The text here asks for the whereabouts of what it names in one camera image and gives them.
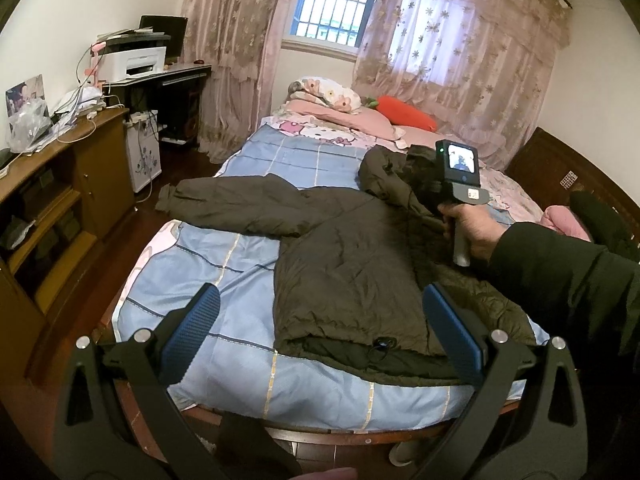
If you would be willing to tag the floral print pillow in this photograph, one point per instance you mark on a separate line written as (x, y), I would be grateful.
(325, 91)

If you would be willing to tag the grey shoe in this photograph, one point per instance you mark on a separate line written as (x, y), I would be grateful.
(402, 452)

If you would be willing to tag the white power strip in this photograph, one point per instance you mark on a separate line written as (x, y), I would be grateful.
(142, 119)

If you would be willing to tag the dark wooden bed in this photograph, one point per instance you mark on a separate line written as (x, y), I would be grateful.
(540, 160)

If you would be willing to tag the orange carrot pillow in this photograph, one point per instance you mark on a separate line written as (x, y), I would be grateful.
(407, 112)

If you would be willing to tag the barred window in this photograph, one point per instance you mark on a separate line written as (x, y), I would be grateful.
(335, 0)

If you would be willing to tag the pink desk lamp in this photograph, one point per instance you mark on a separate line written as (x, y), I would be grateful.
(93, 67)

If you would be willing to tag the black garment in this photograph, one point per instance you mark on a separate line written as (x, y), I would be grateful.
(600, 220)

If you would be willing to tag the pink floral curtain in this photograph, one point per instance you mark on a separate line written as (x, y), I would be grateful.
(465, 45)
(235, 50)

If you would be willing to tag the person's right hand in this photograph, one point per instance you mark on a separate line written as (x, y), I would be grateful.
(482, 232)

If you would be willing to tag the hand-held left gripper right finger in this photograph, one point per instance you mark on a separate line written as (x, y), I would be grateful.
(452, 330)

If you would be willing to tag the white printer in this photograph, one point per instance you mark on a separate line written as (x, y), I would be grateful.
(135, 62)

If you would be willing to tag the person's right forearm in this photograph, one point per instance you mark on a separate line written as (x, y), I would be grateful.
(565, 290)

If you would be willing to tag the olive green padded jacket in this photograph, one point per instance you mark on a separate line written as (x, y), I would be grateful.
(350, 260)

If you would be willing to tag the wooden cabinet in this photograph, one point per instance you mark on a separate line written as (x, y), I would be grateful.
(95, 180)

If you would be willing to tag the pink padded cloth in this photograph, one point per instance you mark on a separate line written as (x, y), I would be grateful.
(565, 222)

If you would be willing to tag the pink cartoon print sheet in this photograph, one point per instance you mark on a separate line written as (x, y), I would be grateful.
(320, 132)

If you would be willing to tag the dark computer desk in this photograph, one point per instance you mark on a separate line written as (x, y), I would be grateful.
(170, 100)

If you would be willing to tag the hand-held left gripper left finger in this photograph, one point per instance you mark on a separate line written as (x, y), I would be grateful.
(200, 320)

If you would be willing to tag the small white floral cabinet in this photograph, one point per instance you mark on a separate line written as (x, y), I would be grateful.
(145, 160)

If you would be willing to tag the clear plastic bag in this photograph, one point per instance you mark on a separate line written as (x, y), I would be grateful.
(27, 125)

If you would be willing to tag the black monitor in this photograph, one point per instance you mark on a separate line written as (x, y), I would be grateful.
(172, 35)

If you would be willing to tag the framed photo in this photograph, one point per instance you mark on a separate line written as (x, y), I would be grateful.
(25, 91)

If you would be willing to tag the pink pillow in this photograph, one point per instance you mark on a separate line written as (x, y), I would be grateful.
(350, 119)

